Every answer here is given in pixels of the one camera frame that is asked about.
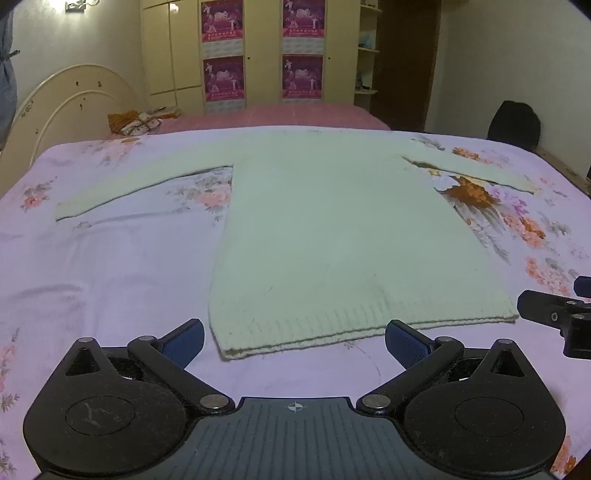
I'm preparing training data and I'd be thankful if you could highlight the cream wardrobe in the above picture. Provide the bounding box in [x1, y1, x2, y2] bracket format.
[141, 0, 358, 114]

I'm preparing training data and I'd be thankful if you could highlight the orange patterned pillow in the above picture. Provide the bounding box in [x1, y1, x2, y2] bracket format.
[108, 110, 162, 137]

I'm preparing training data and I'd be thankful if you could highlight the wooden bed frame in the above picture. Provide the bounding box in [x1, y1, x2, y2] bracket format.
[534, 145, 591, 195]

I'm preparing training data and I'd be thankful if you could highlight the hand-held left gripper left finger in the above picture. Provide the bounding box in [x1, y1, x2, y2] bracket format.
[65, 318, 234, 416]

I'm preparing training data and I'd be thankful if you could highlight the cream arched headboard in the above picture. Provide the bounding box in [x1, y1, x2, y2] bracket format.
[0, 64, 139, 195]

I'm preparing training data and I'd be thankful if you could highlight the magenta wall poster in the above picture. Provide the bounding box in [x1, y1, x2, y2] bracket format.
[203, 55, 247, 112]
[282, 54, 324, 102]
[201, 0, 245, 56]
[282, 0, 327, 54]

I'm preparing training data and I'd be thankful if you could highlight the floral purple bedsheet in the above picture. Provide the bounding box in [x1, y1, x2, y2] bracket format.
[0, 124, 591, 480]

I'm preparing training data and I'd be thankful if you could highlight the pale green knit sweater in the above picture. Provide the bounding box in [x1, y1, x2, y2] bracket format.
[55, 128, 539, 361]

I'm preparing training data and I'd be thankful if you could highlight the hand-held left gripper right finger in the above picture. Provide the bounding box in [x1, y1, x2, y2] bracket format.
[356, 320, 532, 416]

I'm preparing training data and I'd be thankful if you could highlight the pink bedspread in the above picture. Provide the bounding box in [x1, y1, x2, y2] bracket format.
[108, 102, 391, 137]

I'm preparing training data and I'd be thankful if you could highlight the cream patterned pillow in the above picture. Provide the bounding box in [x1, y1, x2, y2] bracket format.
[139, 106, 182, 123]

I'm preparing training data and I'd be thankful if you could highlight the wall lamp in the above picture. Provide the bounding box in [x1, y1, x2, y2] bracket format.
[46, 0, 100, 14]

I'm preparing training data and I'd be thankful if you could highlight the grey curtain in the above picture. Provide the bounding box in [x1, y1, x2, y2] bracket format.
[0, 0, 22, 151]

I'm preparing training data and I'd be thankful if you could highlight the cream open shelf unit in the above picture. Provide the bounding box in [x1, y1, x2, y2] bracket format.
[354, 0, 383, 112]

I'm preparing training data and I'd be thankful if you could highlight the dark wooden door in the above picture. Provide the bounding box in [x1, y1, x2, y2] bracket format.
[372, 0, 440, 133]

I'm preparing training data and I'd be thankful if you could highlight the black chair back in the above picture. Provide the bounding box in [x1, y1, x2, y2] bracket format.
[487, 100, 541, 149]

